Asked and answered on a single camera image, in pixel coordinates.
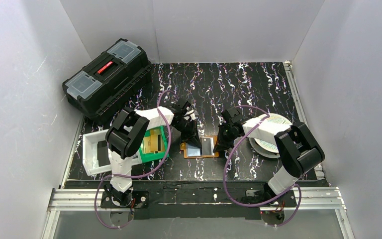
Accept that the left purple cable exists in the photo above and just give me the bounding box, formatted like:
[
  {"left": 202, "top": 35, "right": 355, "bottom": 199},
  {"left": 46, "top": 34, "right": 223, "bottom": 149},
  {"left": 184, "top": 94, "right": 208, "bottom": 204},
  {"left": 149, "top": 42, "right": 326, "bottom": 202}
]
[{"left": 94, "top": 89, "right": 179, "bottom": 230}]

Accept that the white foam tray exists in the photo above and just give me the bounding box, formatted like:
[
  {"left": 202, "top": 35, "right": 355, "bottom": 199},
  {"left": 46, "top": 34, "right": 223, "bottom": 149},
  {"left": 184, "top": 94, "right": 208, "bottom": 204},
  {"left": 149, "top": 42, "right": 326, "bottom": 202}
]
[{"left": 83, "top": 129, "right": 142, "bottom": 176}]

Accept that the green plastic bin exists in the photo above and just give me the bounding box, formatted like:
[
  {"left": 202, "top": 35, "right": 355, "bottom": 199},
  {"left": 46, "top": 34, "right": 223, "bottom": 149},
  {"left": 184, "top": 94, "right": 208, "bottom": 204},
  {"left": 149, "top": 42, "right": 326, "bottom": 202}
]
[{"left": 139, "top": 126, "right": 168, "bottom": 163}]

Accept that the gold card in bin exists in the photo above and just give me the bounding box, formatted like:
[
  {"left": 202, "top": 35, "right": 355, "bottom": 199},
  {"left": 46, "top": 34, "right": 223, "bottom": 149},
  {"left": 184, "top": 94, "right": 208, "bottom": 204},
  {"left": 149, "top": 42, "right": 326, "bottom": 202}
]
[{"left": 143, "top": 128, "right": 162, "bottom": 154}]

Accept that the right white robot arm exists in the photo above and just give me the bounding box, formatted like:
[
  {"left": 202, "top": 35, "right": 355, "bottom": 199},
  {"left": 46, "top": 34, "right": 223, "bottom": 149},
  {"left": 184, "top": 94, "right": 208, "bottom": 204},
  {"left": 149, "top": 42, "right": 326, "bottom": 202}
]
[{"left": 213, "top": 107, "right": 325, "bottom": 200}]

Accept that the orange leather card holder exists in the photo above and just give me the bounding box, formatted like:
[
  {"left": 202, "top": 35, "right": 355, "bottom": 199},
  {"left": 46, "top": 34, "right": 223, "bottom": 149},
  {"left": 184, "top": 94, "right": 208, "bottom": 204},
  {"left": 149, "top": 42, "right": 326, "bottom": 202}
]
[{"left": 180, "top": 136, "right": 219, "bottom": 158}]

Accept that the white filament spool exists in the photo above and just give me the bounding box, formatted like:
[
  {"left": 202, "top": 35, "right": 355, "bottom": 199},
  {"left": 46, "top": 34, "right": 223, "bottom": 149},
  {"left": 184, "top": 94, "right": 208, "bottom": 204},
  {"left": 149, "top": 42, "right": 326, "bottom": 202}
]
[{"left": 248, "top": 114, "right": 292, "bottom": 158}]

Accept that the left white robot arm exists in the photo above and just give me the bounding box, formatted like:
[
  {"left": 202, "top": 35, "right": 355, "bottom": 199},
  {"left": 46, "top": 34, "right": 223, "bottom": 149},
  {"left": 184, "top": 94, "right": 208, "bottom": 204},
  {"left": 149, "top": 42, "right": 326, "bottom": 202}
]
[{"left": 104, "top": 98, "right": 201, "bottom": 202}]

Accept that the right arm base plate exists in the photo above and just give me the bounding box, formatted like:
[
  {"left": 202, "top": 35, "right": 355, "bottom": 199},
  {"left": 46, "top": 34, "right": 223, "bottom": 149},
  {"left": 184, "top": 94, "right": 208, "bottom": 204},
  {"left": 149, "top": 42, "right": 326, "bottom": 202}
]
[{"left": 242, "top": 189, "right": 299, "bottom": 208}]

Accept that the aluminium frame rail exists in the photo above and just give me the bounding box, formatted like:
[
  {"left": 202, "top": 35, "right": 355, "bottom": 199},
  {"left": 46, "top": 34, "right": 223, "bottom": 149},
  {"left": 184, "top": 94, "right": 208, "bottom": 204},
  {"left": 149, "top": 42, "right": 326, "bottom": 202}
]
[{"left": 42, "top": 184, "right": 354, "bottom": 239}]

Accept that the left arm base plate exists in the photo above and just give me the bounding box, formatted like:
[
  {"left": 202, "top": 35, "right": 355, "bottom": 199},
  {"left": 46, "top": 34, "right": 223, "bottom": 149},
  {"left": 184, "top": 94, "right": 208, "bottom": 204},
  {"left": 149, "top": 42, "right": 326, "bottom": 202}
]
[{"left": 98, "top": 191, "right": 150, "bottom": 209}]

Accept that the black plastic toolbox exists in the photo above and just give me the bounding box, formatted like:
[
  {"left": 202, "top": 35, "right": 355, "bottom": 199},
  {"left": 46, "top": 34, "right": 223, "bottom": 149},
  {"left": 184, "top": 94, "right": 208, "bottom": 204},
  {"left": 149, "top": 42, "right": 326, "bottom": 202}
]
[{"left": 62, "top": 38, "right": 152, "bottom": 124}]

